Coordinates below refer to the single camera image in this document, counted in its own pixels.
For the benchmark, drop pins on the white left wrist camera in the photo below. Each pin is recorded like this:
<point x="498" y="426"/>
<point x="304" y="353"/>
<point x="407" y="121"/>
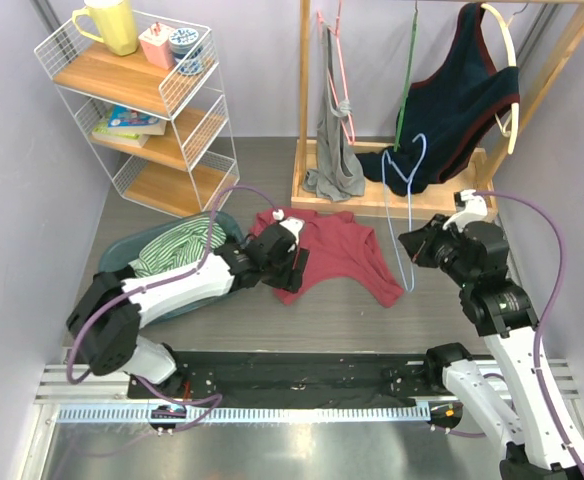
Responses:
<point x="292" y="224"/>

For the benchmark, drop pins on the yellow mug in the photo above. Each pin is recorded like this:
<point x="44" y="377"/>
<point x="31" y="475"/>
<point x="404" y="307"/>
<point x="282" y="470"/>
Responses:
<point x="115" y="22"/>

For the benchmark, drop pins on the navy tank top red trim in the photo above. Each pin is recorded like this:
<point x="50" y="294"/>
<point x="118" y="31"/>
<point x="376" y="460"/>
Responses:
<point x="447" y="114"/>

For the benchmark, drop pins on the pink small box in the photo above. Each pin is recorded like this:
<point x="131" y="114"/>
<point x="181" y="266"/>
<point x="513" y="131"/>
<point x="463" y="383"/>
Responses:
<point x="155" y="44"/>

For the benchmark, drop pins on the pink hanger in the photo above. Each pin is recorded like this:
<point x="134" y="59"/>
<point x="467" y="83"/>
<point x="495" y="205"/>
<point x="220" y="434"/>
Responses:
<point x="337" y="78"/>

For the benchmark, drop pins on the green hanger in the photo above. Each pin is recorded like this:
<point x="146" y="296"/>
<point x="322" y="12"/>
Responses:
<point x="407" y="79"/>

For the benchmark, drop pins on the grey tank top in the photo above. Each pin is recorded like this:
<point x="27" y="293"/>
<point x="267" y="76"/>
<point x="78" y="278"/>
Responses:
<point x="338" y="175"/>

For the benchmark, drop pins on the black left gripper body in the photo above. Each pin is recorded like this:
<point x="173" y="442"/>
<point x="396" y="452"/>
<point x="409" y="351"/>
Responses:
<point x="278" y="273"/>

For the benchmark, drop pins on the slotted aluminium cable rail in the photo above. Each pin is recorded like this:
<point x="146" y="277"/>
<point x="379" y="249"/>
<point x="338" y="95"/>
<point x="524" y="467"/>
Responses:
<point x="157" y="412"/>

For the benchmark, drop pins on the green cover book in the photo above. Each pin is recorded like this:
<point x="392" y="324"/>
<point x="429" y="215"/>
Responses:
<point x="102" y="132"/>

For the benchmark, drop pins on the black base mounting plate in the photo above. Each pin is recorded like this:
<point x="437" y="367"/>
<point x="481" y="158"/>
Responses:
<point x="269" y="380"/>

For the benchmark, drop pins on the blue white patterned cup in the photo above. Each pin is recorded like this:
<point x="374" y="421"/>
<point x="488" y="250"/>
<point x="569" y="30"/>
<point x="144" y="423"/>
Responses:
<point x="183" y="43"/>

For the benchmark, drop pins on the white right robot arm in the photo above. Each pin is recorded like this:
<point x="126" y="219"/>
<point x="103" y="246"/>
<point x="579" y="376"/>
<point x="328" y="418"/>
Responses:
<point x="534" y="433"/>

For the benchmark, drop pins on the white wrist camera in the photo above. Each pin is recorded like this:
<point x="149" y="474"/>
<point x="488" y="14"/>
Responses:
<point x="470" y="208"/>
<point x="292" y="224"/>

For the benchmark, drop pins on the light blue hanger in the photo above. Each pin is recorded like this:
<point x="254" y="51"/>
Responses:
<point x="409" y="281"/>

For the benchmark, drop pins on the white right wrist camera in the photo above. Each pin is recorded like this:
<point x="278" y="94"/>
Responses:
<point x="470" y="208"/>

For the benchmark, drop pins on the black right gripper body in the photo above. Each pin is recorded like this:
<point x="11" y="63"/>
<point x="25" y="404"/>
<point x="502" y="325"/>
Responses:
<point x="441" y="248"/>

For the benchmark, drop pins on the white wire wooden shelf rack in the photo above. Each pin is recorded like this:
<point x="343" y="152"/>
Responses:
<point x="162" y="135"/>

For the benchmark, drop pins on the teal plastic laundry basin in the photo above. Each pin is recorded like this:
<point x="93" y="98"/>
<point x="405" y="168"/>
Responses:
<point x="122" y="252"/>

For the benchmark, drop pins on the green striped shirt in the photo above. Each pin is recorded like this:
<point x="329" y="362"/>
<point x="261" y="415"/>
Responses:
<point x="177" y="247"/>

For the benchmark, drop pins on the cream white hanger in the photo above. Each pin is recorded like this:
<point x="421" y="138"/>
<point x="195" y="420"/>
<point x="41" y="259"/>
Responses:
<point x="510" y="128"/>

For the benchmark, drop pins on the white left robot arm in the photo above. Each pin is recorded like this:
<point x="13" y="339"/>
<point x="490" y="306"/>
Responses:
<point x="107" y="321"/>

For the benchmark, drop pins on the blue cover book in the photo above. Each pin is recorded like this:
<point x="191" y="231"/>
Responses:
<point x="128" y="121"/>

